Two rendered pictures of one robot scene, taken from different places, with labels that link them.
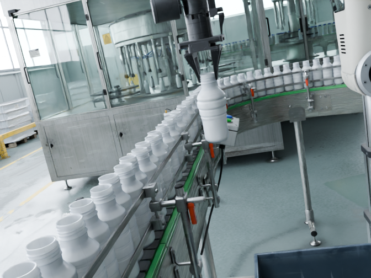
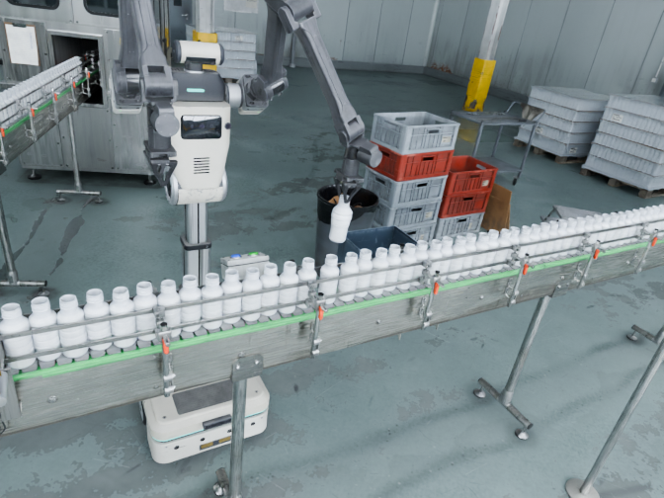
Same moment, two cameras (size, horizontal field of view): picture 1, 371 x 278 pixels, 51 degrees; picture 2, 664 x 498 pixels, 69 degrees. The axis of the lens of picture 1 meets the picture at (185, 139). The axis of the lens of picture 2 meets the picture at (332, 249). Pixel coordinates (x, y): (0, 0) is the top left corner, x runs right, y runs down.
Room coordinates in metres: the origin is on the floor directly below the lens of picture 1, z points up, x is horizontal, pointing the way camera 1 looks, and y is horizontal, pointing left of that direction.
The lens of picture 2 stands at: (2.01, 1.04, 1.89)
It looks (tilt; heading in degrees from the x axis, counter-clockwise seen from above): 27 degrees down; 227
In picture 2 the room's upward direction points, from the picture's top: 8 degrees clockwise
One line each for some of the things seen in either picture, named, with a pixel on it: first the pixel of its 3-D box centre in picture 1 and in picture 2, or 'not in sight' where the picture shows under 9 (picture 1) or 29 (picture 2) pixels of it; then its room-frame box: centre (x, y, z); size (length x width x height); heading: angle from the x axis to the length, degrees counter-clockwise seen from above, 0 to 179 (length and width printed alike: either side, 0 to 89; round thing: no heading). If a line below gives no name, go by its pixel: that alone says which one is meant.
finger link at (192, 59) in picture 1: (202, 62); (347, 189); (0.93, -0.07, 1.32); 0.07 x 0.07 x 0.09; 76
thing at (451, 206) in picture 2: not in sight; (452, 196); (-1.83, -1.46, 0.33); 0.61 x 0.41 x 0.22; 172
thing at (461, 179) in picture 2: not in sight; (457, 174); (-1.83, -1.46, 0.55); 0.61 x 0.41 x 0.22; 172
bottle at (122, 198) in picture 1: (118, 218); (432, 261); (0.66, 0.15, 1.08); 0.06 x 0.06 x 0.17
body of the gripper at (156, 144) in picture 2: (207, 5); (159, 138); (1.52, -0.18, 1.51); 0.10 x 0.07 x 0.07; 79
